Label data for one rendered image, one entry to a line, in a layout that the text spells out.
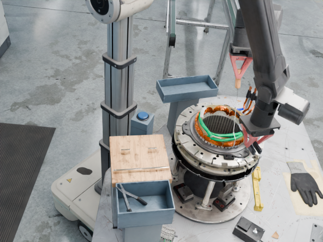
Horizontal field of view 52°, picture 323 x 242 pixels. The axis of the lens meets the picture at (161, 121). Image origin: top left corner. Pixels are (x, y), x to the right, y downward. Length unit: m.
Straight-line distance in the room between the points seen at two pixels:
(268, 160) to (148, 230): 0.74
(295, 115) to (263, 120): 0.09
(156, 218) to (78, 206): 0.99
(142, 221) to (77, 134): 1.73
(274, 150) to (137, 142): 0.76
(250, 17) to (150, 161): 0.59
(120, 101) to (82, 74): 1.87
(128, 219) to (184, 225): 0.35
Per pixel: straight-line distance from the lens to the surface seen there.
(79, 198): 2.00
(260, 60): 0.79
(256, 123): 0.95
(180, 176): 1.42
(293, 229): 1.45
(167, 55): 2.94
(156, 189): 1.10
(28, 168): 2.51
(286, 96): 0.89
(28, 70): 3.41
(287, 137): 1.79
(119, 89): 1.40
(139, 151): 1.13
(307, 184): 1.59
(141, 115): 1.29
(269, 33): 0.75
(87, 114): 2.85
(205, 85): 1.53
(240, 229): 1.31
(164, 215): 1.04
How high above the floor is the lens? 1.92
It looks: 43 degrees down
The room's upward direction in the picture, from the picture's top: 8 degrees clockwise
